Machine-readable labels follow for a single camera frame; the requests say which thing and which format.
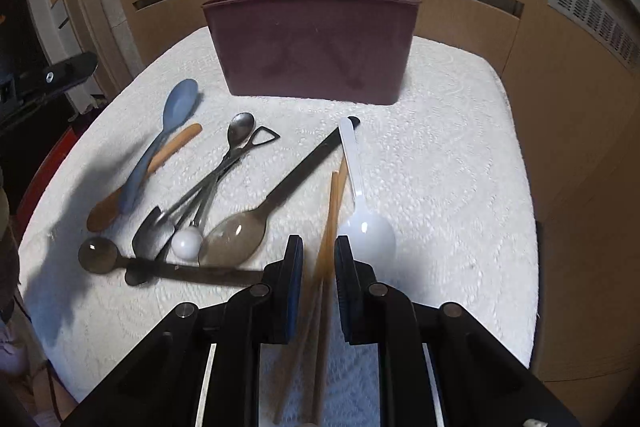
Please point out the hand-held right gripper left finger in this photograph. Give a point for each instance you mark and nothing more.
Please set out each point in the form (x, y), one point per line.
(292, 292)

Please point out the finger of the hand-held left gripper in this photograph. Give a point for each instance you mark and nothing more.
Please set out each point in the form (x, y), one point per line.
(60, 73)

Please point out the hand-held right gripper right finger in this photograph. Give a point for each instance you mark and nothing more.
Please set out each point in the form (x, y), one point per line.
(344, 292)

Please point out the wooden chopstick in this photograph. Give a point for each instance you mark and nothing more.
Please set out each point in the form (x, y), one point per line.
(327, 237)
(336, 202)

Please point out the white plastic spoon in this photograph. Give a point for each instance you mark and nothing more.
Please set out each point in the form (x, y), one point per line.
(367, 237)

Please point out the metal stirrer with white ball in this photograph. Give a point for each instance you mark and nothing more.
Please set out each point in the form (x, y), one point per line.
(186, 244)

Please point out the blue plastic spoon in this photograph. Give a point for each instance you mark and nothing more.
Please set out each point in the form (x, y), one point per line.
(181, 99)

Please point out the wooden spoon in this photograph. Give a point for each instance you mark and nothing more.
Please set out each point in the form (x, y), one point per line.
(103, 214)

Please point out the maroon plastic utensil container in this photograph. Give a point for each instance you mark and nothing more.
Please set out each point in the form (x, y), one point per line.
(310, 52)

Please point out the white lace tablecloth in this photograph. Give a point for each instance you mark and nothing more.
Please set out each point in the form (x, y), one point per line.
(430, 157)

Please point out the wooden radiator cabinet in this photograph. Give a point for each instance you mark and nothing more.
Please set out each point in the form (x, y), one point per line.
(575, 147)

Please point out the short metal vent grille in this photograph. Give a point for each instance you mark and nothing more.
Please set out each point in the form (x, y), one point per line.
(595, 17)

